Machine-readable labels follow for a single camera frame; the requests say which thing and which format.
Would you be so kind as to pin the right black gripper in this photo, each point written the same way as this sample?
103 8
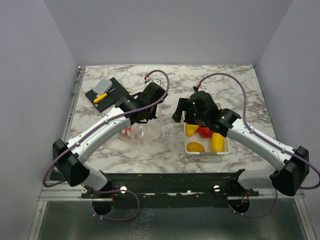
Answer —
185 104

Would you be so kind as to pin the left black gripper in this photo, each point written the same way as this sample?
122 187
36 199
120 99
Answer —
153 115

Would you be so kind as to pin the clear zip top bag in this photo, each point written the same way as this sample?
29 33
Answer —
144 133

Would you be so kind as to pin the red strawberry toy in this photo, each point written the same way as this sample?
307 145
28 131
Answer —
127 132

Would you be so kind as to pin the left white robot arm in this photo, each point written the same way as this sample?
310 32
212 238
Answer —
70 157

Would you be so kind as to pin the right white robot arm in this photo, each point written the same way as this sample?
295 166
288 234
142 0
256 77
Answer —
291 165

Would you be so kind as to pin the red apple toy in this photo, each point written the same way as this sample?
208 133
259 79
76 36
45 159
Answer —
204 132

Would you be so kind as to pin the yellow orange mango toy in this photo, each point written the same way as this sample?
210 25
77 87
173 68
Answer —
195 147

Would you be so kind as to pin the white plastic basket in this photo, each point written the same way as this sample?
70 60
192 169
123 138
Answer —
200 140

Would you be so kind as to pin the yellow lemon toy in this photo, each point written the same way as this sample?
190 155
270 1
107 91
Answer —
217 142

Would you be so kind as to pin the grey plastic box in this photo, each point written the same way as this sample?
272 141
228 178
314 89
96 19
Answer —
102 86

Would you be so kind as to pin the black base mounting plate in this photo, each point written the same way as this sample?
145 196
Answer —
171 190

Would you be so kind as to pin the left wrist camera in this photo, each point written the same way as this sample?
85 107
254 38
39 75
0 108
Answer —
150 80

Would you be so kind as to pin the aluminium rail frame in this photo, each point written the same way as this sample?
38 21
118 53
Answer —
42 204

